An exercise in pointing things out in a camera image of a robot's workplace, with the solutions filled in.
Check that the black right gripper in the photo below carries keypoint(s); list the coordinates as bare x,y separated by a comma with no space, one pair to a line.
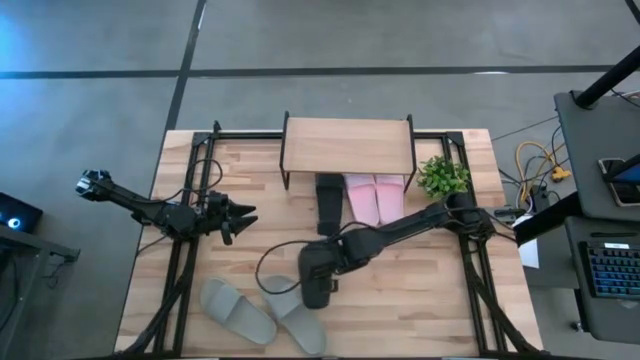
332,257

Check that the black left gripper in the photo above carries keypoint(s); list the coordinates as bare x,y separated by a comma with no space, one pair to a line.
215,212

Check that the black rubber slide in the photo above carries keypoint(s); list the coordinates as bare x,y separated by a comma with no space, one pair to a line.
315,295
330,210

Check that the grey rubber slide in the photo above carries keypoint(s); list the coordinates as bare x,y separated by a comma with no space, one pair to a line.
300,325
235,310

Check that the pink rubber slide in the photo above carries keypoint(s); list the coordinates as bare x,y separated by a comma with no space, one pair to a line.
362,200
390,197

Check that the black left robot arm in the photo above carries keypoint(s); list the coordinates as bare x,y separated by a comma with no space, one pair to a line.
150,210

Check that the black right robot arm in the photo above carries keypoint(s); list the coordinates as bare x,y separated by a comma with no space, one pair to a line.
400,227

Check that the green plant in white pot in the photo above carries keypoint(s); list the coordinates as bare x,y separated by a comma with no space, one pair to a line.
442,177

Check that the white paper sheet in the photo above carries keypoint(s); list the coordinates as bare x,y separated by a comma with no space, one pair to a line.
529,252

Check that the black device with blue light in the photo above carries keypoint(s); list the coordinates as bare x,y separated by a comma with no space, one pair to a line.
25,212

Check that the black desk foot bar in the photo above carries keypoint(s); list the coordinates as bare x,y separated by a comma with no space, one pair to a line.
547,220

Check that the grey desk top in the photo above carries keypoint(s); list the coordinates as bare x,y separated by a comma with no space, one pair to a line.
585,165

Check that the grey desk with keyboard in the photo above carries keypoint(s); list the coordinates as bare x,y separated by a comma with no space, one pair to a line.
610,320

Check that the backlit black keyboard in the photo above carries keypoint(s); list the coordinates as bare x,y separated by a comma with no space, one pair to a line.
615,272

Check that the smartphone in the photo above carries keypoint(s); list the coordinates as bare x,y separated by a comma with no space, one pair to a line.
622,192

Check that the black pole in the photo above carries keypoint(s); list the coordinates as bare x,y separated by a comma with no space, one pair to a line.
607,77

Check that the black aluminium rig frame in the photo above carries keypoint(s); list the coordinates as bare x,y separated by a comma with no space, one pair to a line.
240,135

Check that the wooden shelf with black frame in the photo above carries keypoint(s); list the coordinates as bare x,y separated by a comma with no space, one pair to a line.
347,145

